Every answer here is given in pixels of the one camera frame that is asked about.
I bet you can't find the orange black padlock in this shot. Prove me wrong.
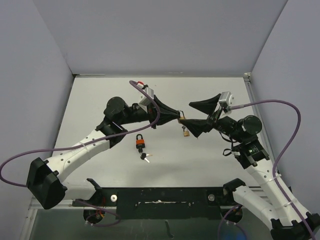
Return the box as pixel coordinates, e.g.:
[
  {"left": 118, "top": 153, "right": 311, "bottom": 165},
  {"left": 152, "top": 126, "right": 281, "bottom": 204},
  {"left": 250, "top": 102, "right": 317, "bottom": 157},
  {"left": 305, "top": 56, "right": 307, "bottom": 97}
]
[{"left": 135, "top": 133, "right": 146, "bottom": 150}]

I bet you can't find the black headed key bunch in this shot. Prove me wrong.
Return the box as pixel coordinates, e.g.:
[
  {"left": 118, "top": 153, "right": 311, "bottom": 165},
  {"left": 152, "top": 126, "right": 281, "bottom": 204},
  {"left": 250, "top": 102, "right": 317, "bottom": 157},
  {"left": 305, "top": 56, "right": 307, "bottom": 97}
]
[{"left": 138, "top": 148, "right": 153, "bottom": 163}]

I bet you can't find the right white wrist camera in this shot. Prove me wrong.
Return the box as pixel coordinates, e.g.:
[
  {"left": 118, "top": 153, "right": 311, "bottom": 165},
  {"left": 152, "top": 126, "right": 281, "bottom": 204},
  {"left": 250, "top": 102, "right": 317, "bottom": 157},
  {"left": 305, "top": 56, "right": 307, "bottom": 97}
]
[{"left": 218, "top": 91, "right": 234, "bottom": 113}]

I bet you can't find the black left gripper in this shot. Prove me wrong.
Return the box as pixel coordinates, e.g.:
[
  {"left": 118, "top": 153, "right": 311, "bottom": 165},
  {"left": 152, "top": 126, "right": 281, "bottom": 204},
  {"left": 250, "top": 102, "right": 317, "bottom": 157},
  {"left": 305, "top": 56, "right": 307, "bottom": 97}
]
[{"left": 118, "top": 95, "right": 180, "bottom": 129}]

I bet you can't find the aluminium table frame rail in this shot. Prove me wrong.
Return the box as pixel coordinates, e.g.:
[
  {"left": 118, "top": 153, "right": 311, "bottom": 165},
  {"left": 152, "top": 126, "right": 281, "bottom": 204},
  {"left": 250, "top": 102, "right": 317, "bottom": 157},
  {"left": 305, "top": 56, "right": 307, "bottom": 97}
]
[{"left": 243, "top": 72, "right": 308, "bottom": 240}]

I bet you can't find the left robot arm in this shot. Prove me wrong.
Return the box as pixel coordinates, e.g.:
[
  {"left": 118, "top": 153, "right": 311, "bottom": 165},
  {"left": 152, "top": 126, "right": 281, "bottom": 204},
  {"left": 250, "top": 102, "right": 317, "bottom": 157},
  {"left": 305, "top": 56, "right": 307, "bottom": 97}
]
[{"left": 26, "top": 96, "right": 180, "bottom": 210}]

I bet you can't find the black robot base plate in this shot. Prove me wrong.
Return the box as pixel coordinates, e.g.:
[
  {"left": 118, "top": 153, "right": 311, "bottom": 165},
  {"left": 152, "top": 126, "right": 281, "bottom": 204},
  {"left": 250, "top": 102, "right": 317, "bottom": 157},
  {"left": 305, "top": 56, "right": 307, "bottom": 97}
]
[{"left": 72, "top": 187, "right": 236, "bottom": 220}]

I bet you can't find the small brass padlock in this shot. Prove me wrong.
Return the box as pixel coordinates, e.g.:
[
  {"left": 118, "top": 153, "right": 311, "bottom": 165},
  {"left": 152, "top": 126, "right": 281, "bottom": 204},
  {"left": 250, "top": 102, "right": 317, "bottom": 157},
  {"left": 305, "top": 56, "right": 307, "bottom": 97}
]
[{"left": 182, "top": 125, "right": 190, "bottom": 137}]

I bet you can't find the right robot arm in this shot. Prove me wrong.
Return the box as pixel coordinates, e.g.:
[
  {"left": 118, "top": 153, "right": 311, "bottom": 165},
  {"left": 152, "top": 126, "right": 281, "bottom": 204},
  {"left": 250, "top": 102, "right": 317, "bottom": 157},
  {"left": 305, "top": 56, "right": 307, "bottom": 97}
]
[{"left": 180, "top": 92, "right": 320, "bottom": 240}]

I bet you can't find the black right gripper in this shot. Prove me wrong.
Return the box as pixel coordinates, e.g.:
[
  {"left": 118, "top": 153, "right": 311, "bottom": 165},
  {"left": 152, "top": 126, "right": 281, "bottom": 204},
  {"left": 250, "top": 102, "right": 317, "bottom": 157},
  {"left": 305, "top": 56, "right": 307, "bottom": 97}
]
[{"left": 180, "top": 94, "right": 245, "bottom": 143}]

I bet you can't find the long shackle brass padlock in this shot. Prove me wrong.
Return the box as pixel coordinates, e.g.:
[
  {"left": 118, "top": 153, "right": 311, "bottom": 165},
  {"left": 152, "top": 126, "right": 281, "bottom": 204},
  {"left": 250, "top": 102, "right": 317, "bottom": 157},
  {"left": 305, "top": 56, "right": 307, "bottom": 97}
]
[{"left": 177, "top": 110, "right": 186, "bottom": 124}]

